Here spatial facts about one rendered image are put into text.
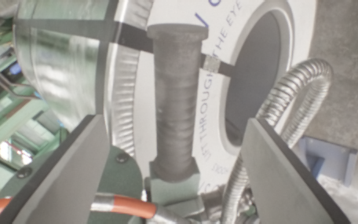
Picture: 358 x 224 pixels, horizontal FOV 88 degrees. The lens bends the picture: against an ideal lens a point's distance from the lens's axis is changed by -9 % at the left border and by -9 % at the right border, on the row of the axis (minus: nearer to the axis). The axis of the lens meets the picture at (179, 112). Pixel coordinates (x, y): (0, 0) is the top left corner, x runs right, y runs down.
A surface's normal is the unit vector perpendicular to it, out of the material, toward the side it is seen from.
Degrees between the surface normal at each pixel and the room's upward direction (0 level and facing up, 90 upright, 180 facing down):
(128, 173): 115
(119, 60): 87
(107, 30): 47
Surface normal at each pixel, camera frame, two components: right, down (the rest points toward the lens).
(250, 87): -0.63, -0.12
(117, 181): 0.04, -0.85
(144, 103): 0.70, 0.33
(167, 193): 0.18, 0.51
